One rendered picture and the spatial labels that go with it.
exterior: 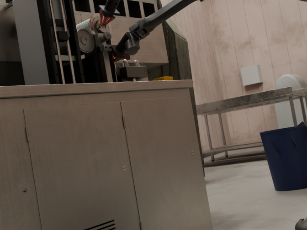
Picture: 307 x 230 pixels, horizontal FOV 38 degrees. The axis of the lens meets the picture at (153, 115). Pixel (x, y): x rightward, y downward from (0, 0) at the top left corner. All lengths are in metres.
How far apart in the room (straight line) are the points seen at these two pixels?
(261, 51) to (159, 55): 7.46
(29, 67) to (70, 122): 0.56
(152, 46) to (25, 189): 1.76
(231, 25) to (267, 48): 1.07
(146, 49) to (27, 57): 1.06
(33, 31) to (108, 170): 0.79
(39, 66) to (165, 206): 0.90
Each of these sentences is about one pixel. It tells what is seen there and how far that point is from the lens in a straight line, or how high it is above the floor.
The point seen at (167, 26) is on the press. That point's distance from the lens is 5.06.
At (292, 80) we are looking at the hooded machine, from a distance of 9.49.
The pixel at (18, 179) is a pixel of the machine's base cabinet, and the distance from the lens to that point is 1.67.
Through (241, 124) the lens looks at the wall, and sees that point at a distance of 10.70.
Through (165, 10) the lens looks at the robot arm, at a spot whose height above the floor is 1.24.
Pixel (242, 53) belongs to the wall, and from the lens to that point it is 10.69.
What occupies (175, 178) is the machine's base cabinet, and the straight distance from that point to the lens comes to 2.22.
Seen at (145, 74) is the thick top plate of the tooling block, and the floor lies 0.98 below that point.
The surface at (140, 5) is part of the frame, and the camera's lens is 3.20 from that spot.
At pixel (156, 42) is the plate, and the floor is 1.29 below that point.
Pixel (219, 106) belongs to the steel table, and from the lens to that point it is 6.89.
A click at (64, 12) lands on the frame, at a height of 1.26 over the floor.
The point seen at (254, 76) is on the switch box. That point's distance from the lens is 10.33.
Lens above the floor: 0.64
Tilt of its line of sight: 3 degrees up
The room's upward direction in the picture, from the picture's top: 10 degrees counter-clockwise
